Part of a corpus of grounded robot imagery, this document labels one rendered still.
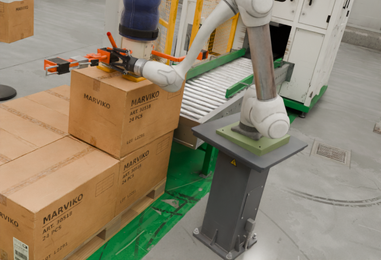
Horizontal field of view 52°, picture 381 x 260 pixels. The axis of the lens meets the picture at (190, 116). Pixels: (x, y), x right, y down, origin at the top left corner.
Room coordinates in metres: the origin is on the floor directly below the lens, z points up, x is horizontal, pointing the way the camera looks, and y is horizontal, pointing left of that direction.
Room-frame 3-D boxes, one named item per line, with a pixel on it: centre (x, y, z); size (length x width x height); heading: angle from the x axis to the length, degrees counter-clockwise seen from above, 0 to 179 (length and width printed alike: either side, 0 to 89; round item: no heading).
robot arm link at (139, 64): (1.91, 0.28, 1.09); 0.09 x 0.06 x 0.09; 156
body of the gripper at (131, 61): (1.94, 0.35, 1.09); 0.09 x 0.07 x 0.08; 66
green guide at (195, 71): (4.09, -0.14, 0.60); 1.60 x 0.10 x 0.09; 156
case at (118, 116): (2.24, 0.39, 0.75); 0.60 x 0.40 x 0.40; 153
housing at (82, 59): (1.83, 0.58, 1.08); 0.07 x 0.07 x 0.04; 64
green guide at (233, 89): (3.87, -0.63, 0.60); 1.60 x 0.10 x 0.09; 156
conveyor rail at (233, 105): (3.52, -0.54, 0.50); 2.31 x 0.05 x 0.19; 156
